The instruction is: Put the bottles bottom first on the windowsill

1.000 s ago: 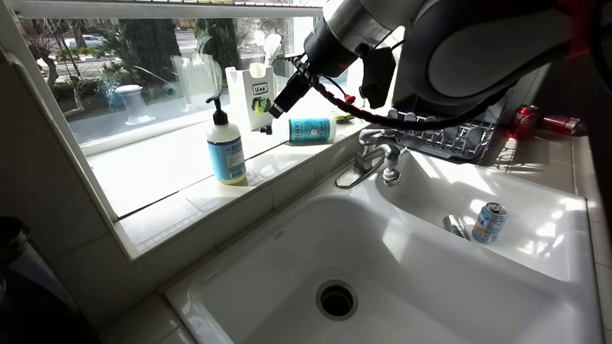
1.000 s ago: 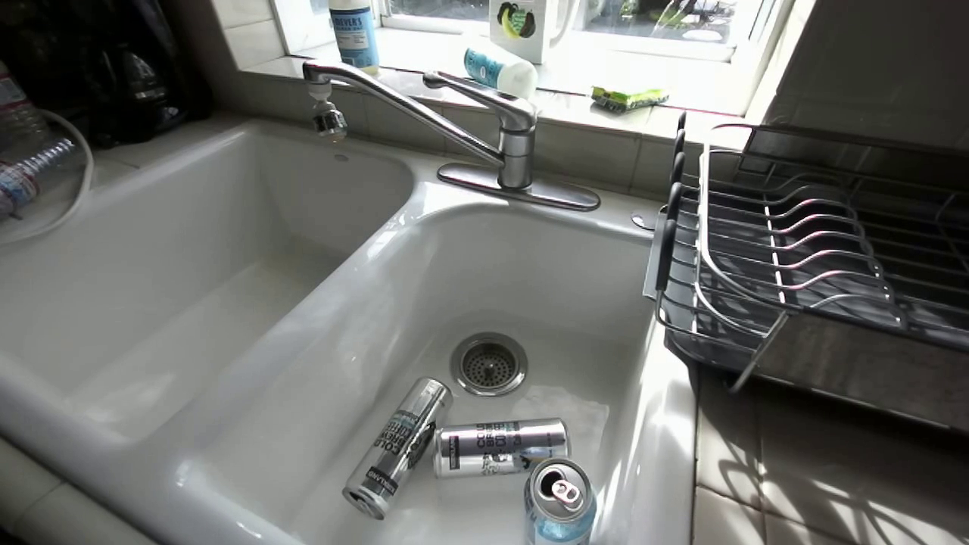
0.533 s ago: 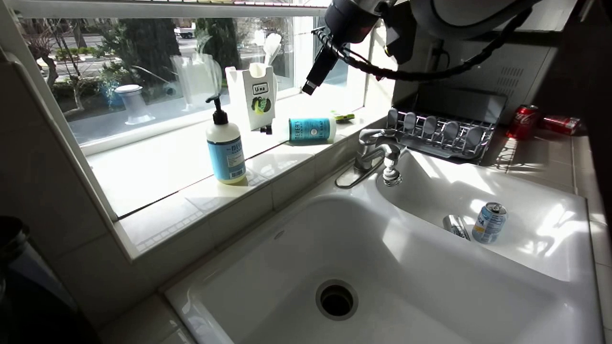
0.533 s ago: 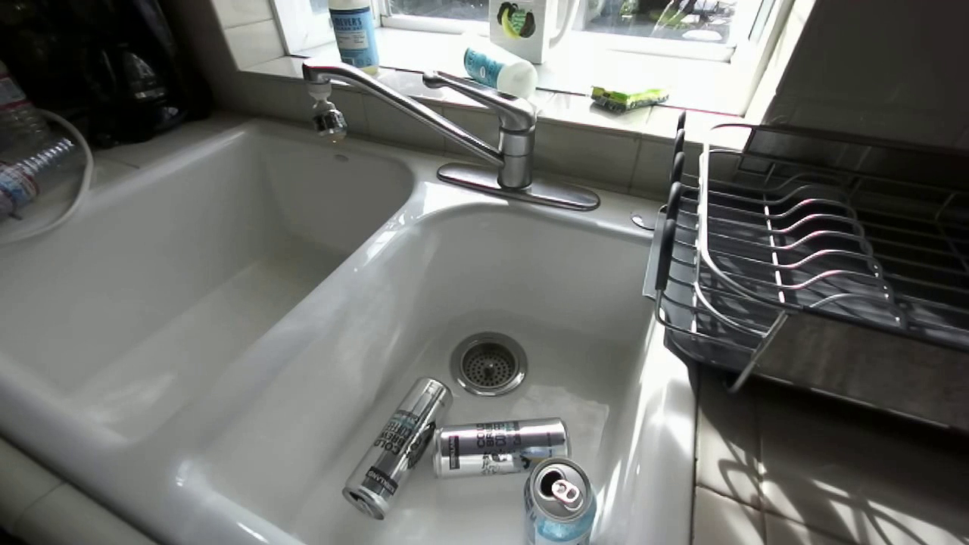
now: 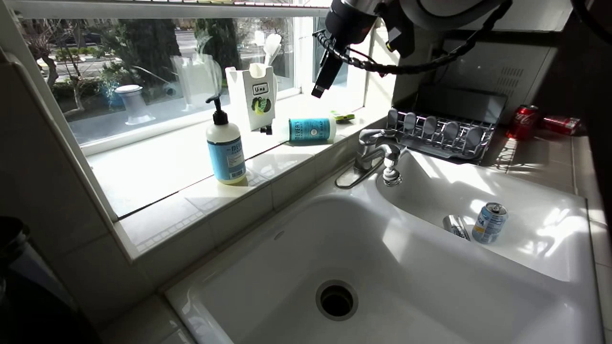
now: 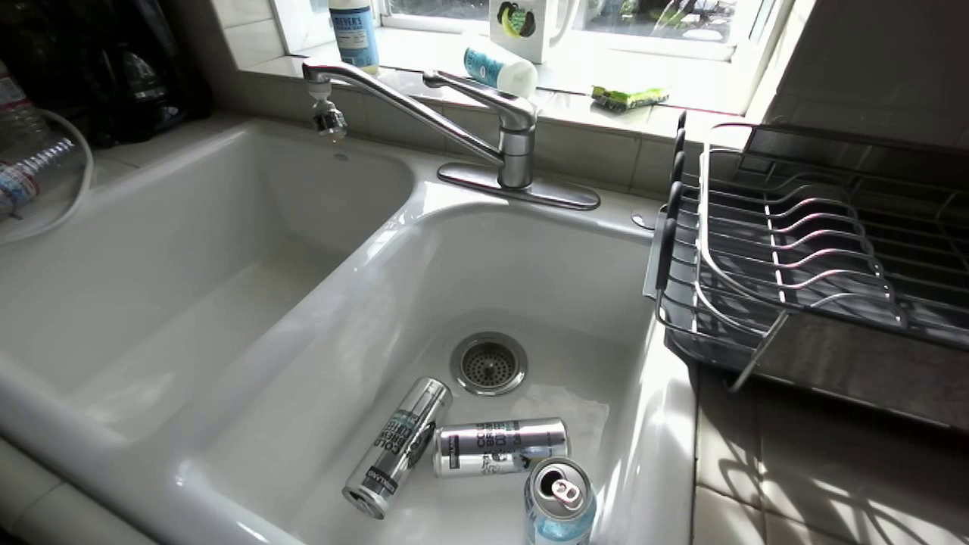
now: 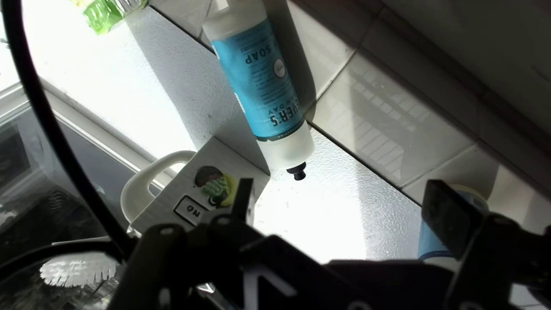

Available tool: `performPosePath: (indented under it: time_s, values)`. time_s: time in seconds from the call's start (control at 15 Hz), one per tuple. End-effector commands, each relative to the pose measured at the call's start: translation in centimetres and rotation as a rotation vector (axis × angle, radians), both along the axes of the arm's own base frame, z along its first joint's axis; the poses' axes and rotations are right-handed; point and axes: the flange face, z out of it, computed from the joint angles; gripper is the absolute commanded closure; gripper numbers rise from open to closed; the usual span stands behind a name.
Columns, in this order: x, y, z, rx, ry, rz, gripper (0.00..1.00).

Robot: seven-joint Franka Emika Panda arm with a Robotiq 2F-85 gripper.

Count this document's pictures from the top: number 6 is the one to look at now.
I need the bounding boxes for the silver drink can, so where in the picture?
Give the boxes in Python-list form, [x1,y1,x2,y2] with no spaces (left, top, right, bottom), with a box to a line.
[344,374,451,521]
[432,416,574,478]

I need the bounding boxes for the light blue drink can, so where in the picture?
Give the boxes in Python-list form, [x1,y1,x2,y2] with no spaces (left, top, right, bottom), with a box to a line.
[523,453,599,545]

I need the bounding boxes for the metal dish rack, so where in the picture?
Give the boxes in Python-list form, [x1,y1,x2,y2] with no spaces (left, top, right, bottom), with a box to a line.
[644,111,969,434]

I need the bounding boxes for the green scrub sponge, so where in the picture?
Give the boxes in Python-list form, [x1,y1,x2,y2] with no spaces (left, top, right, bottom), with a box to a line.
[587,83,672,111]

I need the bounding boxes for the clear glass bowl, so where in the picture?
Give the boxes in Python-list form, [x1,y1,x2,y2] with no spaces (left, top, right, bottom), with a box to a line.
[0,62,98,246]

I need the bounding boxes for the white double basin sink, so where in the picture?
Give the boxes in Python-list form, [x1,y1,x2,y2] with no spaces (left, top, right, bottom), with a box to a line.
[0,114,701,545]

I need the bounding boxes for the black kitchen appliance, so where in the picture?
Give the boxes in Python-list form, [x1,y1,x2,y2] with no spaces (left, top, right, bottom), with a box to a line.
[0,0,215,147]

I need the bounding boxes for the pump soap bottle blue label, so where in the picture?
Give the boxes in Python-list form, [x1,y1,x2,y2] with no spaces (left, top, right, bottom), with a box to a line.
[329,0,384,76]

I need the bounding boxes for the metal drain strainer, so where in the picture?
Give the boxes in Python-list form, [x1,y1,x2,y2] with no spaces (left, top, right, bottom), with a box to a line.
[450,331,529,397]

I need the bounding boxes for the chrome sink faucet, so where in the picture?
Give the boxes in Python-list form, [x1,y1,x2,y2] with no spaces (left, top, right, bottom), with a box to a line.
[300,56,603,212]

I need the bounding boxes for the white bottle blue label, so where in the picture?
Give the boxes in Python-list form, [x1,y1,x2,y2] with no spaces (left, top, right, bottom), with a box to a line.
[461,38,541,99]

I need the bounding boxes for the white carton brush holder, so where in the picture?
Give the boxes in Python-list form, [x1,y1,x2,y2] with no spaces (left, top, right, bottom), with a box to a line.
[485,0,570,66]

